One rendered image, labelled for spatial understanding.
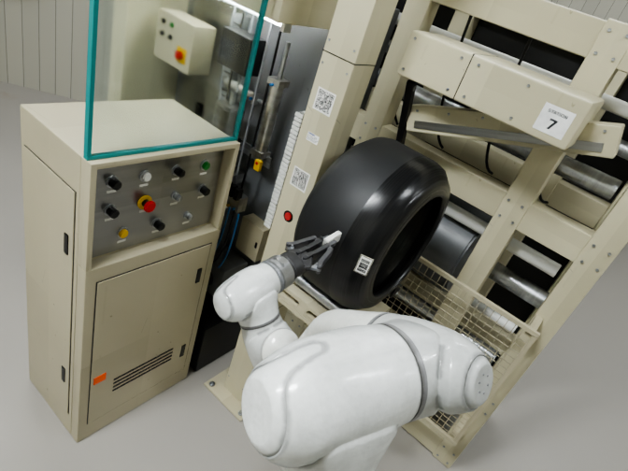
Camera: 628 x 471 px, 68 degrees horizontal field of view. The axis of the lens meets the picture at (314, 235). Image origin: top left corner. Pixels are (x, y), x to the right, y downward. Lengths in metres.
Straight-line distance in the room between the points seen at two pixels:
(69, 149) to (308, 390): 1.11
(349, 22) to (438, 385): 1.16
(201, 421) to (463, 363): 1.83
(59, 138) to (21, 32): 3.84
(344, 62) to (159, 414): 1.69
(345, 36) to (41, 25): 4.01
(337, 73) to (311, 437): 1.21
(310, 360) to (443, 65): 1.28
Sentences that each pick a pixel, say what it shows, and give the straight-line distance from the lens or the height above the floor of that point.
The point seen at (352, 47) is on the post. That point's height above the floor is 1.70.
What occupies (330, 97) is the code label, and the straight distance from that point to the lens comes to 1.55.
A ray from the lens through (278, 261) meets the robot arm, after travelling 1.15.
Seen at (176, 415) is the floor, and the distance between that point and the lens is 2.34.
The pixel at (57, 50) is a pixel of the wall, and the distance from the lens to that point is 5.23.
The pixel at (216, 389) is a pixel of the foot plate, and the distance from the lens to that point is 2.43.
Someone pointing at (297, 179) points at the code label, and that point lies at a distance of 1.67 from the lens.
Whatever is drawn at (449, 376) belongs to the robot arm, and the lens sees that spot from 0.61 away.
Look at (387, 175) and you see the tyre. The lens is 1.39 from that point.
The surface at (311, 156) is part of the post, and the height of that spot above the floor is 1.32.
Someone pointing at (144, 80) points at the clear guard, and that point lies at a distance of 1.39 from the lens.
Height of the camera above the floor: 1.91
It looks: 30 degrees down
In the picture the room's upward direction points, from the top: 20 degrees clockwise
